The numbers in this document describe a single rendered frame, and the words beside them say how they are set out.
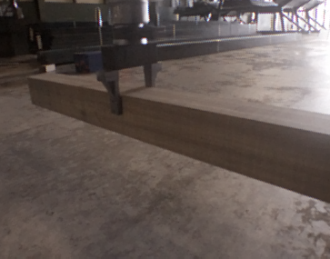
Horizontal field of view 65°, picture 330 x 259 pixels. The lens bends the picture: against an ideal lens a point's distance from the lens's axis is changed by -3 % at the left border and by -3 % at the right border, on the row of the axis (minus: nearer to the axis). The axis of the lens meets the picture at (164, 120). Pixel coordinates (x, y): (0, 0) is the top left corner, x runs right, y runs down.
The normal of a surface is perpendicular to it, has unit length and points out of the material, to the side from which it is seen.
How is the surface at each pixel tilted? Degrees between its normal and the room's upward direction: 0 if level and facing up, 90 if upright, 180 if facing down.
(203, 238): 0
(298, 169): 90
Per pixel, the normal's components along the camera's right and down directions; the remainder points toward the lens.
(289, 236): -0.04, -0.94
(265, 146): -0.65, 0.27
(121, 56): 0.76, 0.18
